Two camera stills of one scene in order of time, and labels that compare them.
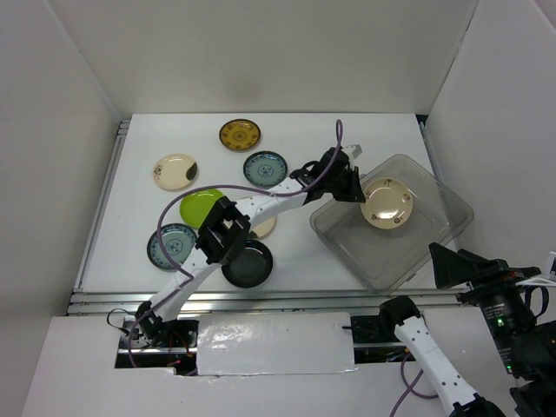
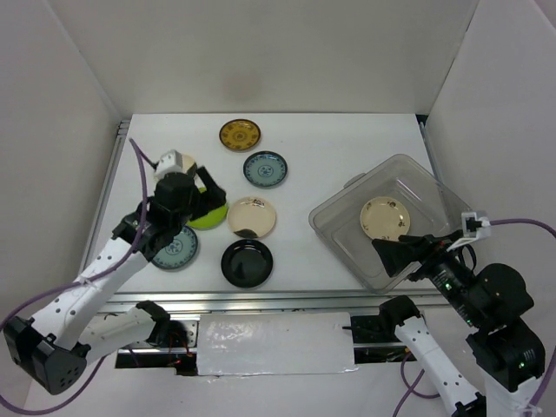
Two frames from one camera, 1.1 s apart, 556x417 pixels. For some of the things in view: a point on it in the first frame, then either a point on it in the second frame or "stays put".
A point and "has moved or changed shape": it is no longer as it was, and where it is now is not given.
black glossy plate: x=250 y=267 stays put
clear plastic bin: x=386 y=240 stays put
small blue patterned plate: x=180 y=241 stays put
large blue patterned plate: x=265 y=169 stays put
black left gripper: x=354 y=193 -> x=212 y=198
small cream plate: x=387 y=203 has moved or changed shape
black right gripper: x=448 y=265 -> x=393 y=254
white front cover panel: x=277 y=343 stays put
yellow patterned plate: x=240 y=134 stays put
